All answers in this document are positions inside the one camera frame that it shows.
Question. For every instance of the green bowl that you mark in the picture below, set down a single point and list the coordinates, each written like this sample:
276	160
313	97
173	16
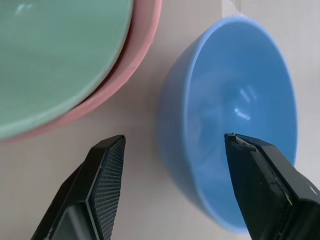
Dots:
50	65

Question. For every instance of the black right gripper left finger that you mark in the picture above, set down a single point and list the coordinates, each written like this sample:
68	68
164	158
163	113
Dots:
100	190

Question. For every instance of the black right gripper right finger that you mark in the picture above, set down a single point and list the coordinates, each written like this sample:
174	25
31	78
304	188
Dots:
270	190

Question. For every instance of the pink bowl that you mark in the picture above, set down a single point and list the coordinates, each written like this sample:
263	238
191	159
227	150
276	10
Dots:
130	65

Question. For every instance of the blue bowl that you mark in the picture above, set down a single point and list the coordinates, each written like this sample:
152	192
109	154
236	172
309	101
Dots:
225	100

